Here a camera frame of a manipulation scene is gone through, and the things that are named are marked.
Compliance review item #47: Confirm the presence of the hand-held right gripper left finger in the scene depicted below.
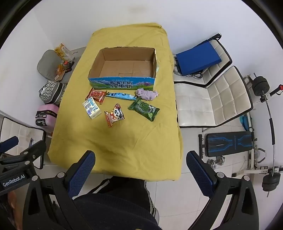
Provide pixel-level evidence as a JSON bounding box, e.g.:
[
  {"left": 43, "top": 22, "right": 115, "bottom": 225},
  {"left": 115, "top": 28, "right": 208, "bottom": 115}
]
[{"left": 23, "top": 150, "right": 96, "bottom": 230}]

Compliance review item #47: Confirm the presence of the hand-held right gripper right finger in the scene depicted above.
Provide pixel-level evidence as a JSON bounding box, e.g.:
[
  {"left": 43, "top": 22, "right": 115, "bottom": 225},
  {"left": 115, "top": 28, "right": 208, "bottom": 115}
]
[{"left": 186, "top": 150, "right": 259, "bottom": 230}]

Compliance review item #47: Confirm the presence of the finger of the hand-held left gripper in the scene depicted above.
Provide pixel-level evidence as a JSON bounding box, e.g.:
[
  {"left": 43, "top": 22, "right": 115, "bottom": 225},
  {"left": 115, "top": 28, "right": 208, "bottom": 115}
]
[
  {"left": 0, "top": 140, "right": 47, "bottom": 171},
  {"left": 0, "top": 136, "right": 19, "bottom": 153}
]

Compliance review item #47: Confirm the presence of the white and blue small carton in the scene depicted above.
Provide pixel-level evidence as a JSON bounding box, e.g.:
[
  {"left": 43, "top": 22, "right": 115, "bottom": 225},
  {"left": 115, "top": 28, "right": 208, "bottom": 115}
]
[{"left": 82, "top": 97, "right": 102, "bottom": 119}]

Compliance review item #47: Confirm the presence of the orange panda snack packet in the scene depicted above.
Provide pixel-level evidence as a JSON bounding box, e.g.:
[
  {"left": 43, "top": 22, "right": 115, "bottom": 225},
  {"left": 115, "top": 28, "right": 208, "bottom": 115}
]
[{"left": 104, "top": 103, "right": 126, "bottom": 128}]

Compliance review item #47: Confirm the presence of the red snack packet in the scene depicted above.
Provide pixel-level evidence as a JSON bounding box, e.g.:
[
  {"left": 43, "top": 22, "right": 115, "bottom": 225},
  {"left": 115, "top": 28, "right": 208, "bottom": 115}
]
[{"left": 85, "top": 87, "right": 108, "bottom": 104}]

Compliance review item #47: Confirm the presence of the green wet wipes packet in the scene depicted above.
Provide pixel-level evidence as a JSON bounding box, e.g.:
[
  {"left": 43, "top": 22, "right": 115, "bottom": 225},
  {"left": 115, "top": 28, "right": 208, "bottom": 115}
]
[{"left": 128, "top": 97, "right": 160, "bottom": 122}]

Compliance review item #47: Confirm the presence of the blue tube-shaped packet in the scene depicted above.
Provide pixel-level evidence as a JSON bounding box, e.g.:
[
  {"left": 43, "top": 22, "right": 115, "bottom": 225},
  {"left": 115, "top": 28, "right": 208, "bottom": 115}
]
[{"left": 105, "top": 92, "right": 137, "bottom": 100}]

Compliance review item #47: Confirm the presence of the purple cloth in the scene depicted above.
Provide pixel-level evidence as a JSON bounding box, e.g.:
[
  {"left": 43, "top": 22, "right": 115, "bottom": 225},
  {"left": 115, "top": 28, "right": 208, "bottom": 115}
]
[{"left": 135, "top": 88, "right": 160, "bottom": 101}]

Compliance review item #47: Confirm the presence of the cardboard box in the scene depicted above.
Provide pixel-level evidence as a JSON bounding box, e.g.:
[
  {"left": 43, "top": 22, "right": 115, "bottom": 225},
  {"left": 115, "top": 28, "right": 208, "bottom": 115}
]
[{"left": 88, "top": 46, "right": 160, "bottom": 91}]

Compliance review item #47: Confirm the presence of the person's left hand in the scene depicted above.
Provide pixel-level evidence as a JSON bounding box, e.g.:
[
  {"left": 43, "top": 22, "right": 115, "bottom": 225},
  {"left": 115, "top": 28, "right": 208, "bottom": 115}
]
[{"left": 5, "top": 191, "right": 19, "bottom": 214}]

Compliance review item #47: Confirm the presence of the chrome dumbbell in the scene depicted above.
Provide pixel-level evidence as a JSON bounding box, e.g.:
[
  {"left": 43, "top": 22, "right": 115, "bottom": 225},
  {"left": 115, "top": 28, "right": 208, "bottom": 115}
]
[{"left": 207, "top": 156, "right": 226, "bottom": 170}]

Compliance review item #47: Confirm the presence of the pink suitcase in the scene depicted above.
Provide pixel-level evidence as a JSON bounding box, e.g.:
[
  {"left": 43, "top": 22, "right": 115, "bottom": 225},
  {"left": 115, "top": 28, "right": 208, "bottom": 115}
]
[{"left": 35, "top": 104, "right": 59, "bottom": 127}]

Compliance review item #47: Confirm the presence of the black and blue weight bench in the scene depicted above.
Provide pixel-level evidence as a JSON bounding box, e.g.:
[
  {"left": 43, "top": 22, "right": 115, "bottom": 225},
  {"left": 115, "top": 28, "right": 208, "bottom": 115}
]
[{"left": 198, "top": 130, "right": 255, "bottom": 158}]

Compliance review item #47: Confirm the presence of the person's leg in dark pants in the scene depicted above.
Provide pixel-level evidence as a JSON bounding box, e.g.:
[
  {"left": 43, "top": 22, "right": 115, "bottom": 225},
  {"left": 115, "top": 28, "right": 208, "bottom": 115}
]
[{"left": 73, "top": 176, "right": 160, "bottom": 230}]

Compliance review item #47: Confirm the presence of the yellow table cloth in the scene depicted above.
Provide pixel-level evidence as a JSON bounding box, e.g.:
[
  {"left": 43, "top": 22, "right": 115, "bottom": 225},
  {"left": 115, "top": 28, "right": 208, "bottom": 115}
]
[{"left": 47, "top": 22, "right": 184, "bottom": 182}]

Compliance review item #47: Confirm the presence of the black white patterned bag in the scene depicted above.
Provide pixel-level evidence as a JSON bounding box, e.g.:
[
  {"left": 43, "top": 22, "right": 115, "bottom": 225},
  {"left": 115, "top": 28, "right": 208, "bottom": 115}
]
[{"left": 39, "top": 80, "right": 68, "bottom": 105}]

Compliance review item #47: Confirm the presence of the teal small object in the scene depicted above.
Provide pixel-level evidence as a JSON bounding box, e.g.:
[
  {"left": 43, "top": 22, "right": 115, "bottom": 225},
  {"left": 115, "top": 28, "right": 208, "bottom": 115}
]
[{"left": 240, "top": 115, "right": 250, "bottom": 131}]

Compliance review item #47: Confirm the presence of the white padded folding chair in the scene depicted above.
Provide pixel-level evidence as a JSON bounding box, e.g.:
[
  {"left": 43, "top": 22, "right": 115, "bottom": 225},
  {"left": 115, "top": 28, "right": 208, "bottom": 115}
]
[
  {"left": 174, "top": 66, "right": 254, "bottom": 129},
  {"left": 173, "top": 33, "right": 233, "bottom": 86}
]

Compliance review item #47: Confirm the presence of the small orange packet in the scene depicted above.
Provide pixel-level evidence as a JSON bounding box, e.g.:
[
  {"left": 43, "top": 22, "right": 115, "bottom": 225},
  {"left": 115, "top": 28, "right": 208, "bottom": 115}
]
[{"left": 54, "top": 64, "right": 65, "bottom": 80}]

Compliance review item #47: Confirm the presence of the grey cushioned chair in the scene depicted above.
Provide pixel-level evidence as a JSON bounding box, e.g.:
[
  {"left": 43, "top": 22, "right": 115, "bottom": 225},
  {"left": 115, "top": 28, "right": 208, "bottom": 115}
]
[{"left": 37, "top": 50, "right": 76, "bottom": 84}]

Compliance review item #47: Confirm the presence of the yellow orange snack bag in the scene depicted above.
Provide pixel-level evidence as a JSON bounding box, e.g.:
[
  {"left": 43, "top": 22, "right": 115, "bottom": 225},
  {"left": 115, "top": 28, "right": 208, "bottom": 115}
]
[{"left": 54, "top": 43, "right": 72, "bottom": 61}]

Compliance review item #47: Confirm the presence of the white flat device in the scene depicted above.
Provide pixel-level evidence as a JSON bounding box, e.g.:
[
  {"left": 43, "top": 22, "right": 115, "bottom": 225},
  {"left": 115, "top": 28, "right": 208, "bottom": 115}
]
[{"left": 70, "top": 46, "right": 88, "bottom": 58}]

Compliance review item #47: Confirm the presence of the barbell with black weights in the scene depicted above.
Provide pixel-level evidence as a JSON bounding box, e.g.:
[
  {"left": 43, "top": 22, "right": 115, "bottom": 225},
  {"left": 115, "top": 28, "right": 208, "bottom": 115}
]
[{"left": 252, "top": 76, "right": 282, "bottom": 198}]

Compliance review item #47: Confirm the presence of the white chair with black frame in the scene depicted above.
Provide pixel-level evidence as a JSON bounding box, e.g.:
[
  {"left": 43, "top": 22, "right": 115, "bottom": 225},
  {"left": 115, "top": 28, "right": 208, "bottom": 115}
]
[{"left": 0, "top": 116, "right": 47, "bottom": 170}]

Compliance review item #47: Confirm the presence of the white weight rack frame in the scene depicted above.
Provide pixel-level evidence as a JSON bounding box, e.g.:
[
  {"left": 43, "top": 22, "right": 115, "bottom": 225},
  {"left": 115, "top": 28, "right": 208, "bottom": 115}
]
[{"left": 231, "top": 75, "right": 283, "bottom": 177}]

